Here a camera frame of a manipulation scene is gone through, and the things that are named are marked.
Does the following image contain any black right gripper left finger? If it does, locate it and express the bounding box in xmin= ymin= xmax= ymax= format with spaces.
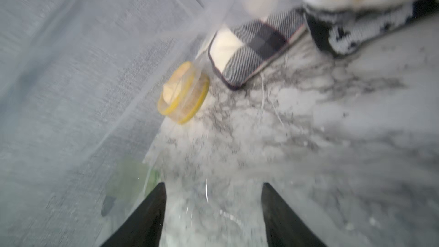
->
xmin=101 ymin=183 xmax=167 ymax=247

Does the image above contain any grey cream plaid scarf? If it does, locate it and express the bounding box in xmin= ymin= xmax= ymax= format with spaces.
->
xmin=207 ymin=8 xmax=306 ymax=90

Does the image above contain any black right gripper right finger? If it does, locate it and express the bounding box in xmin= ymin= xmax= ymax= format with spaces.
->
xmin=261 ymin=183 xmax=327 ymax=247

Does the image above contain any clear plastic vacuum bag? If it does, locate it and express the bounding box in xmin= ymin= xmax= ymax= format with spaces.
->
xmin=0 ymin=0 xmax=309 ymax=247

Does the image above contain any black white houndstooth scarf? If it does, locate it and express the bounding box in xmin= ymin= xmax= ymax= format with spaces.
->
xmin=304 ymin=0 xmax=439 ymax=58

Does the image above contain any yellow rimmed bamboo steamer basket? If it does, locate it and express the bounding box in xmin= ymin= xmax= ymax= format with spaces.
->
xmin=157 ymin=61 xmax=210 ymax=125

